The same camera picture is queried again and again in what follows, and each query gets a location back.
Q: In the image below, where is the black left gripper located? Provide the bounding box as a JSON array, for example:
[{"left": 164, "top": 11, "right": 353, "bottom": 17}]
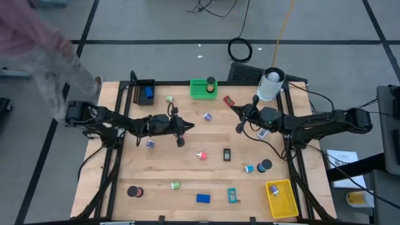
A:
[{"left": 146, "top": 107, "right": 195, "bottom": 148}]

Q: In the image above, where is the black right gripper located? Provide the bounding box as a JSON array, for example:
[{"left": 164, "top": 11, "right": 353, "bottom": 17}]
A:
[{"left": 230, "top": 94, "right": 284, "bottom": 134}]

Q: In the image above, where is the orange sand hourglass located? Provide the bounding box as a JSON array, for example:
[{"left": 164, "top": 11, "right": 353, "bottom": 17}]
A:
[{"left": 206, "top": 76, "right": 217, "bottom": 94}]

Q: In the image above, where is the blue sand hourglass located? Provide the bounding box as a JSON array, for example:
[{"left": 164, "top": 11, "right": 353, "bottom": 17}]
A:
[{"left": 257, "top": 159, "right": 273, "bottom": 173}]

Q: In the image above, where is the teal small digital clock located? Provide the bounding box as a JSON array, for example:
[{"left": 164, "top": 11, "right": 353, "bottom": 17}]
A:
[{"left": 227, "top": 187, "right": 238, "bottom": 204}]

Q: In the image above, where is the red sand hourglass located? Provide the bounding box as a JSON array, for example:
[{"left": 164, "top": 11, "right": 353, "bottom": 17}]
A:
[{"left": 126, "top": 185, "right": 144, "bottom": 199}]

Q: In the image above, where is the white paper cup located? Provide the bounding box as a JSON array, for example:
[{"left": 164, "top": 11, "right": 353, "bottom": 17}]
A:
[{"left": 256, "top": 66, "right": 287, "bottom": 103}]

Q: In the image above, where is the green plastic basket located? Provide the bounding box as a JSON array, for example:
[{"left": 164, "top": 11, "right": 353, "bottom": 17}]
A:
[{"left": 189, "top": 78, "right": 219, "bottom": 101}]

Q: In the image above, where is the black perforated floor mat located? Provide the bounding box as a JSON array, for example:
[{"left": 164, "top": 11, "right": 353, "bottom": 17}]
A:
[{"left": 227, "top": 61, "right": 309, "bottom": 84}]

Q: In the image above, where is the black plastic basket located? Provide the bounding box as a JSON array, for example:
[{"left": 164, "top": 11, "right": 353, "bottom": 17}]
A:
[{"left": 133, "top": 78, "right": 156, "bottom": 106}]

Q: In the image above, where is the yellow plastic basket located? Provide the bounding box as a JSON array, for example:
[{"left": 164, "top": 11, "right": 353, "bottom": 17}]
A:
[{"left": 265, "top": 179, "right": 300, "bottom": 220}]

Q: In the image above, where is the white paper booklet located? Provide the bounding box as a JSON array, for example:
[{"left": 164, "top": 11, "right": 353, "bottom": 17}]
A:
[{"left": 326, "top": 149, "right": 367, "bottom": 189}]

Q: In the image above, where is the black beam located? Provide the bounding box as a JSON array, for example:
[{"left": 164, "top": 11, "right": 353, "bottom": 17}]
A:
[{"left": 326, "top": 152, "right": 386, "bottom": 183}]

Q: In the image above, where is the grey metal cabinet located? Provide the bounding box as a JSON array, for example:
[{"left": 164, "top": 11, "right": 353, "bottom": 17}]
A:
[{"left": 370, "top": 84, "right": 400, "bottom": 225}]

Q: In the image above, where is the yellow and white roll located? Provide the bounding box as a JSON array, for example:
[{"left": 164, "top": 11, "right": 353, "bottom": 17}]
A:
[{"left": 346, "top": 190, "right": 375, "bottom": 209}]

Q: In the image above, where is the grey metal floor bar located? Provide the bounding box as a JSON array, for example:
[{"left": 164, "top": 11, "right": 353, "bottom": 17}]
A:
[{"left": 31, "top": 0, "right": 68, "bottom": 8}]

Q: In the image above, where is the person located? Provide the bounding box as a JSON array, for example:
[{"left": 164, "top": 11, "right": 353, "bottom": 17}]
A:
[{"left": 0, "top": 0, "right": 104, "bottom": 123}]

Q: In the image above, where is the black floor object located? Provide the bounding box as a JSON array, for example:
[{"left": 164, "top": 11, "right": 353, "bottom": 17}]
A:
[{"left": 0, "top": 97, "right": 13, "bottom": 121}]

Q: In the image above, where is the grey metal floor base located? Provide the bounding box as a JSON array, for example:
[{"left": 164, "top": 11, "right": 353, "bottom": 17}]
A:
[{"left": 0, "top": 67, "right": 34, "bottom": 81}]

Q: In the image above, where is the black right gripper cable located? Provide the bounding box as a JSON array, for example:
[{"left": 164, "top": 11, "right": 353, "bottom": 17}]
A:
[{"left": 242, "top": 124, "right": 288, "bottom": 161}]

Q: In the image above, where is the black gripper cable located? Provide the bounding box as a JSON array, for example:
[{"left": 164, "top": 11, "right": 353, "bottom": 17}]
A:
[
  {"left": 242, "top": 124, "right": 288, "bottom": 161},
  {"left": 134, "top": 102, "right": 176, "bottom": 148}
]

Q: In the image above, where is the black aluminium table frame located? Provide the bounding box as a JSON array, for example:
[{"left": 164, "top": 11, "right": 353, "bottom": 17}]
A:
[{"left": 73, "top": 70, "right": 338, "bottom": 225}]

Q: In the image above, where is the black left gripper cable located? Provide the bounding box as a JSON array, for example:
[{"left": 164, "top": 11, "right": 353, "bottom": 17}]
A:
[{"left": 134, "top": 102, "right": 176, "bottom": 148}]

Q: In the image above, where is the black coiled floor cable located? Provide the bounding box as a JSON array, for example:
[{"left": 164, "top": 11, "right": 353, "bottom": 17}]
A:
[{"left": 227, "top": 0, "right": 253, "bottom": 63}]

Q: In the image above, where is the yellow floor cable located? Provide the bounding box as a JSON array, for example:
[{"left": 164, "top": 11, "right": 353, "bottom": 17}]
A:
[{"left": 271, "top": 0, "right": 296, "bottom": 67}]

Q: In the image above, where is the black loose floor cable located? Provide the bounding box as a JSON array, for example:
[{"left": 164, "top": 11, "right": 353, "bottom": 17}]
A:
[{"left": 187, "top": 0, "right": 238, "bottom": 18}]

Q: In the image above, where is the black left base cable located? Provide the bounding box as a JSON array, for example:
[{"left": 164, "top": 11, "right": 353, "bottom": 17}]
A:
[{"left": 77, "top": 145, "right": 107, "bottom": 182}]

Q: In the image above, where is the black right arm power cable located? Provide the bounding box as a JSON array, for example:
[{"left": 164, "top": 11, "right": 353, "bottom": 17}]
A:
[{"left": 356, "top": 98, "right": 381, "bottom": 110}]

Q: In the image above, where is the black long floor cable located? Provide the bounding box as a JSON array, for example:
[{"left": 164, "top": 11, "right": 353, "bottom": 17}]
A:
[{"left": 306, "top": 143, "right": 400, "bottom": 209}]

